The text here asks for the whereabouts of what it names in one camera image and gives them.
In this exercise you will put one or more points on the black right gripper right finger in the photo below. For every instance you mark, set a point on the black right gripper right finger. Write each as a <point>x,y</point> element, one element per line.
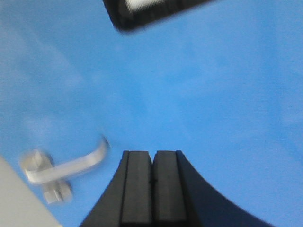
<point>183,198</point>

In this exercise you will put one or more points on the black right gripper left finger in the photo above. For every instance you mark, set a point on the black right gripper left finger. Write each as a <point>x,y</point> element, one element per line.
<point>127,200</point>

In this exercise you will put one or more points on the blue door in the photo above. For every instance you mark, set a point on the blue door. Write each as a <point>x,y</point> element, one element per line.
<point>222,82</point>

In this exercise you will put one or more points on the silver door lever handle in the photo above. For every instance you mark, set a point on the silver door lever handle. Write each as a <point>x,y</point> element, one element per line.
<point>39,170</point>

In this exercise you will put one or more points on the white door frame panel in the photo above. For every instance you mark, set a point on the white door frame panel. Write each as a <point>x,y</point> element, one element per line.
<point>19,207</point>

